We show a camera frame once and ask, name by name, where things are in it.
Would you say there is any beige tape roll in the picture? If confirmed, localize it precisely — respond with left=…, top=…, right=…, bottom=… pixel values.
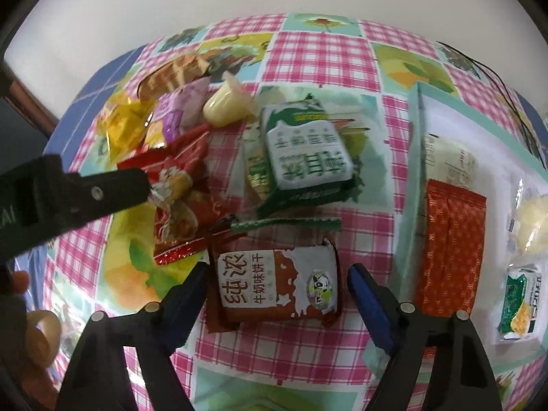
left=25, top=310, right=63, bottom=367

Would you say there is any orange plastic bag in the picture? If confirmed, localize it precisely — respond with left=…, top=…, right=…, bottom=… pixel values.
left=25, top=364, right=58, bottom=405

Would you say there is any red peanut packet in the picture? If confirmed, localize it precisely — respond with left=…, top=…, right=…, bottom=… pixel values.
left=117, top=130, right=223, bottom=266

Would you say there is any green and white biscuit packet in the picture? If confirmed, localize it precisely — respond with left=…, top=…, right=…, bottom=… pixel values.
left=257, top=94, right=362, bottom=217

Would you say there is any brown wooden door frame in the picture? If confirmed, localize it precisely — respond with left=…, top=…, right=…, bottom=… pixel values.
left=0, top=62, right=61, bottom=138

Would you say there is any red patterned packet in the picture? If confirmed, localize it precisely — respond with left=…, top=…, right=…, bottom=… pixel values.
left=414, top=179, right=489, bottom=322

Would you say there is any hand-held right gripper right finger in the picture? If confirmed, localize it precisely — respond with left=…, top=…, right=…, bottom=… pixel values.
left=347, top=263, right=505, bottom=411

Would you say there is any green serrated wrapper strip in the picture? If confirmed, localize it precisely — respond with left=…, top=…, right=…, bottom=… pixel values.
left=231, top=217, right=343, bottom=233

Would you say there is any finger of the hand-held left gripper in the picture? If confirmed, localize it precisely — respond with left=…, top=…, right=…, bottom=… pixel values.
left=38, top=155, right=151, bottom=241

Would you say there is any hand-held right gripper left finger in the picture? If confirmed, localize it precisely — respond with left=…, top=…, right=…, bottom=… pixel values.
left=55, top=260, right=211, bottom=411

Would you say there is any yellow bread packet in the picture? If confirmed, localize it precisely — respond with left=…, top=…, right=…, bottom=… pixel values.
left=100, top=90, right=167, bottom=163

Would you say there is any brown striped cake packet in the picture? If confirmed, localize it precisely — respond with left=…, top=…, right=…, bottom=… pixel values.
left=137, top=53, right=210, bottom=99

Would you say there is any green corn snack packet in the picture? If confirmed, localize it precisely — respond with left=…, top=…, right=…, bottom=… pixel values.
left=497, top=263, right=544, bottom=343

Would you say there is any black cable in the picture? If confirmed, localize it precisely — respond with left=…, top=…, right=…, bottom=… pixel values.
left=437, top=40, right=548, bottom=159

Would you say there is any white tray with teal rim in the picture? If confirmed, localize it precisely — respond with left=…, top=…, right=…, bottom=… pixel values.
left=402, top=81, right=548, bottom=373

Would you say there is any clear packet with round pastry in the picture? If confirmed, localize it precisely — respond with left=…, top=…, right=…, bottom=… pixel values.
left=507, top=177, right=548, bottom=266

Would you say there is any brown milk biscuit packet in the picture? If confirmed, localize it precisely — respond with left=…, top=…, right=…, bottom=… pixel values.
left=207, top=233, right=343, bottom=335

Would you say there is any yellow-green cracker packet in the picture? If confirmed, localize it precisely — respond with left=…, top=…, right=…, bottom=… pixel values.
left=243, top=126, right=275, bottom=202

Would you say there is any purple snack packet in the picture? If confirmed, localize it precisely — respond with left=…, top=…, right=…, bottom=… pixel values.
left=148, top=79, right=210, bottom=146

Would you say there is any pink checked fruit-print tablecloth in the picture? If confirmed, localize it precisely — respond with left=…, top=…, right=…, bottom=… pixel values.
left=26, top=13, right=548, bottom=411

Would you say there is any cream jelly cup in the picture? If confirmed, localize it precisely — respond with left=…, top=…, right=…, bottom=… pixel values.
left=202, top=73, right=258, bottom=128

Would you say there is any white printed snack packet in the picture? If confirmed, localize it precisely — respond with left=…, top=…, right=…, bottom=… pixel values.
left=422, top=135, right=478, bottom=185

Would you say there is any person's left hand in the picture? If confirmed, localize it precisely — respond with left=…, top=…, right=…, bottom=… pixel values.
left=9, top=271, right=32, bottom=299

